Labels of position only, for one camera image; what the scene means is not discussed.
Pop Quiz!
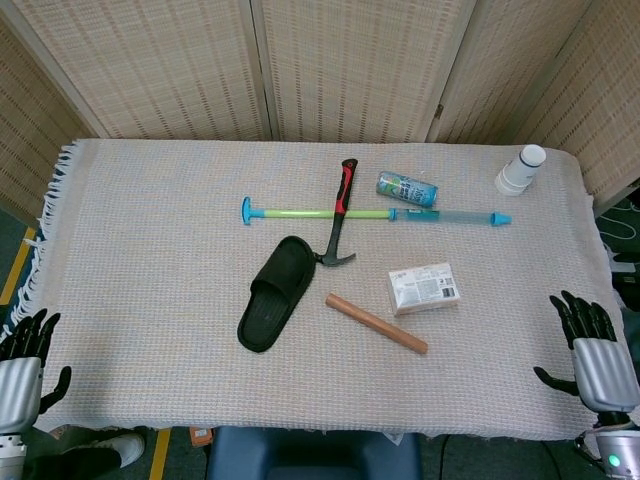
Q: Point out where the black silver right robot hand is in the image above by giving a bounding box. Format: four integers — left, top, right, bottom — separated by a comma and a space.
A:
532, 289, 640, 415

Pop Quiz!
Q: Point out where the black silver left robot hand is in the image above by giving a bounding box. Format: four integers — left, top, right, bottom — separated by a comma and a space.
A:
0, 308, 73, 434

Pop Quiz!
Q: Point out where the tissue pack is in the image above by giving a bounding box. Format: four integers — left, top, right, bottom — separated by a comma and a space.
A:
387, 261, 461, 318

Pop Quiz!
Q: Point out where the black floor equipment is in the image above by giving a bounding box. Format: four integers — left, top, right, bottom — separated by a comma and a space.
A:
607, 249, 640, 306

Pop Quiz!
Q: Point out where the white sneaker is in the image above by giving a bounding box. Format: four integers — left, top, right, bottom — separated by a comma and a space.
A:
74, 431, 148, 470

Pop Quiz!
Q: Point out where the beige woven tablecloth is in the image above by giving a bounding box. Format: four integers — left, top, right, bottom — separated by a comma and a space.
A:
2, 138, 626, 444

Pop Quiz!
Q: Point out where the blue green water pump toy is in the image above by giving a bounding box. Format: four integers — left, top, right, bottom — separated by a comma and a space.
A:
241, 196, 514, 230

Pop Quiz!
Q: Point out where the white plastic bottle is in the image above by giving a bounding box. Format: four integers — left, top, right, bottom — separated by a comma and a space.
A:
494, 143, 547, 197

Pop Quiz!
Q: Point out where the brown wooden stick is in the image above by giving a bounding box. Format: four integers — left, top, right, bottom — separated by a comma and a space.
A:
325, 292, 430, 357

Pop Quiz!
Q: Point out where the woven folding screen panel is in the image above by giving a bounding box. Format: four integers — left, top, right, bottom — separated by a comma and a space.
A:
0, 14, 101, 226
427, 0, 594, 147
0, 0, 274, 142
514, 0, 640, 216
249, 0, 479, 144

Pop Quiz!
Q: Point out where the blue green drink can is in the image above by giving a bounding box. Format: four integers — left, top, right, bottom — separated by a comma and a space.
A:
375, 170, 440, 209

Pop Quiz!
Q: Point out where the black slipper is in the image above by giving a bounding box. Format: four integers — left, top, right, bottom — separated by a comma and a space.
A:
236, 235, 318, 355

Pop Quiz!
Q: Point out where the blue padded seat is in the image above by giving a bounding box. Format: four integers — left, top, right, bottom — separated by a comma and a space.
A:
205, 426, 424, 480

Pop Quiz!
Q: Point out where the red black claw hammer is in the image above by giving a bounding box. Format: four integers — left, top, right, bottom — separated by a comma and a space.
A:
313, 158, 359, 268

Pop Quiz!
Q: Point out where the white floor cable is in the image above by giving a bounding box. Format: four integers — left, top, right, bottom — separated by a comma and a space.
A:
598, 197, 640, 251

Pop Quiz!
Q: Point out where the black floor cable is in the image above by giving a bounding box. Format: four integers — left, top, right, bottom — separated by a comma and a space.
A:
437, 433, 454, 480

